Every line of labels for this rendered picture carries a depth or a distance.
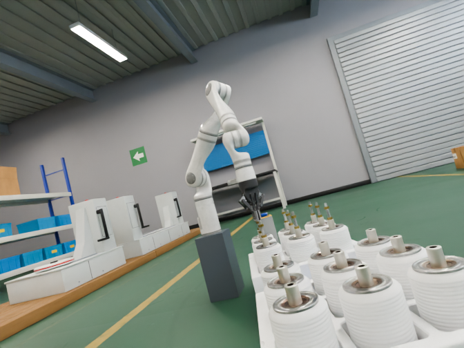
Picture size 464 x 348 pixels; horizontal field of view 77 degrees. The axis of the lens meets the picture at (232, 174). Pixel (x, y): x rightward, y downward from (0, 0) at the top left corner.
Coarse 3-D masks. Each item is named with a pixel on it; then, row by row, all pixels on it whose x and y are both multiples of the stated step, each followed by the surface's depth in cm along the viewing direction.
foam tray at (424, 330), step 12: (312, 288) 71; (264, 300) 71; (408, 300) 52; (264, 312) 64; (264, 324) 59; (336, 324) 51; (420, 324) 45; (264, 336) 54; (348, 336) 47; (420, 336) 44; (432, 336) 41; (444, 336) 40; (456, 336) 40
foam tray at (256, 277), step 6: (354, 240) 104; (354, 246) 99; (348, 252) 93; (354, 252) 92; (252, 258) 120; (288, 258) 104; (252, 264) 110; (300, 264) 93; (306, 264) 92; (252, 270) 102; (258, 270) 105; (300, 270) 92; (306, 270) 92; (252, 276) 94; (258, 276) 93; (258, 282) 92; (258, 288) 92
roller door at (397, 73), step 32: (448, 0) 549; (352, 32) 588; (384, 32) 573; (416, 32) 560; (448, 32) 548; (352, 64) 585; (384, 64) 571; (416, 64) 559; (448, 64) 547; (352, 96) 584; (384, 96) 570; (416, 96) 558; (448, 96) 545; (384, 128) 569; (416, 128) 557; (448, 128) 544; (384, 160) 568; (416, 160) 556; (448, 160) 543
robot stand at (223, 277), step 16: (208, 240) 136; (224, 240) 135; (208, 256) 136; (224, 256) 134; (208, 272) 136; (224, 272) 134; (240, 272) 146; (208, 288) 136; (224, 288) 134; (240, 288) 138
